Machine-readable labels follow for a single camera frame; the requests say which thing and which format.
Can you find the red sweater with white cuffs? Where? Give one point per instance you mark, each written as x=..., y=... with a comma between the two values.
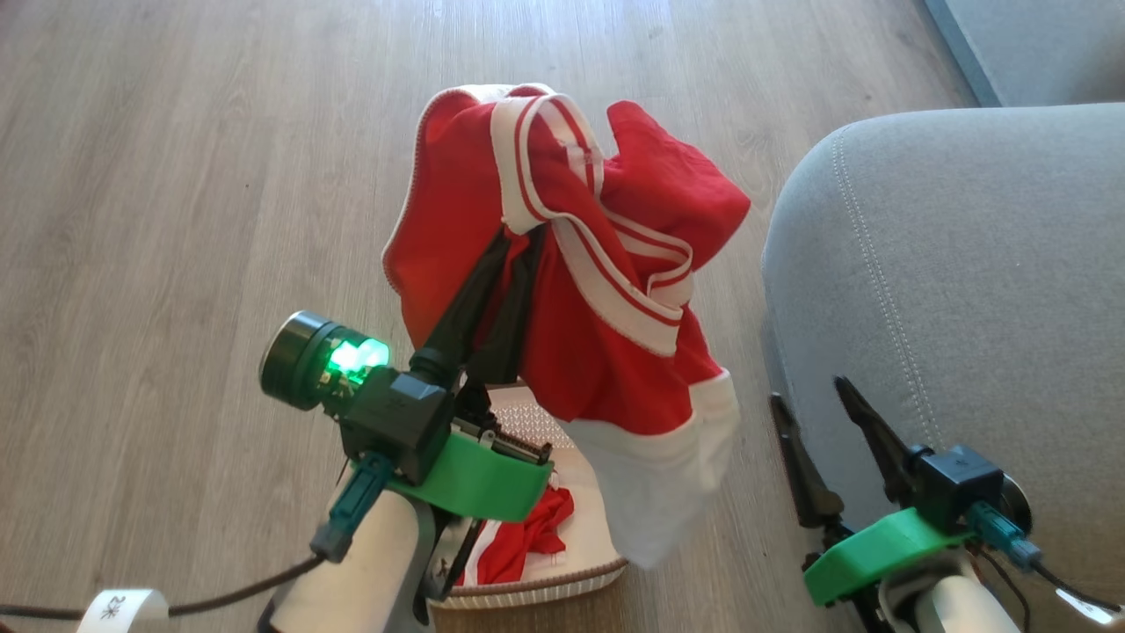
x=642, y=176

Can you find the grey fabric sofa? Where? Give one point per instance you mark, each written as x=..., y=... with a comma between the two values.
x=967, y=264

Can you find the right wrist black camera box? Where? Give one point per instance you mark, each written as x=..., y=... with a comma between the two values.
x=958, y=483

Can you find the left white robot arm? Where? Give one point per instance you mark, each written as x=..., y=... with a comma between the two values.
x=352, y=571

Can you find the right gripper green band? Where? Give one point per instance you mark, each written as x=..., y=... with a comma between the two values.
x=870, y=549

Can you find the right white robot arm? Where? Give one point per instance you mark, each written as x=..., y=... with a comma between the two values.
x=958, y=614

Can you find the red white garment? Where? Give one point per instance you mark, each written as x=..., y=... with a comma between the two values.
x=518, y=545

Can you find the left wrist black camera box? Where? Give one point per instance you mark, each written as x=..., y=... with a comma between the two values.
x=395, y=418

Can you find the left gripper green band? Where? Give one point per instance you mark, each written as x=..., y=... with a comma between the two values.
x=483, y=479

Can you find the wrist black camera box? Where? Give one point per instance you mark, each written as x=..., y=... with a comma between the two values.
x=958, y=483
x=395, y=418

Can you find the right wrist dark cylinder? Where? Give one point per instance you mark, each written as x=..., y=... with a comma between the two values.
x=1019, y=505

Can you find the white laundry basket brown rim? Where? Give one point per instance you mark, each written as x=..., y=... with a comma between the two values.
x=562, y=578

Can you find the left wrist cylinder green light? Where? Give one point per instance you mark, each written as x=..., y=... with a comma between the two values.
x=303, y=360

